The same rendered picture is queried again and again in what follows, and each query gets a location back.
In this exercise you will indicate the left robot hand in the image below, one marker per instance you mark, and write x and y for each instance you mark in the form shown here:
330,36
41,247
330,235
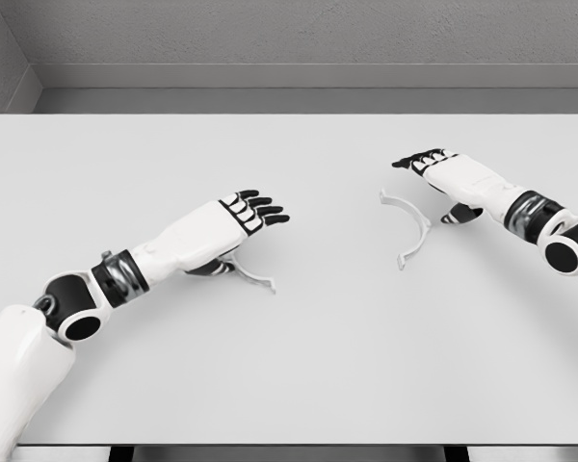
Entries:
212,226

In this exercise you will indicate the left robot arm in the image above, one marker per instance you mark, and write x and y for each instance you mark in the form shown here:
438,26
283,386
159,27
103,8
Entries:
77,308

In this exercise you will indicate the thin white pipe clamp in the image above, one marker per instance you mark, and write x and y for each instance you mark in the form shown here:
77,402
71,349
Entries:
255,278
412,219

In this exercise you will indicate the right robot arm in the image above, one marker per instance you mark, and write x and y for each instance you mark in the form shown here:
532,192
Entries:
544,216

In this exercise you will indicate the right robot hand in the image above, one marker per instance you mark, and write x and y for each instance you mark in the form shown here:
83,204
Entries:
455,179

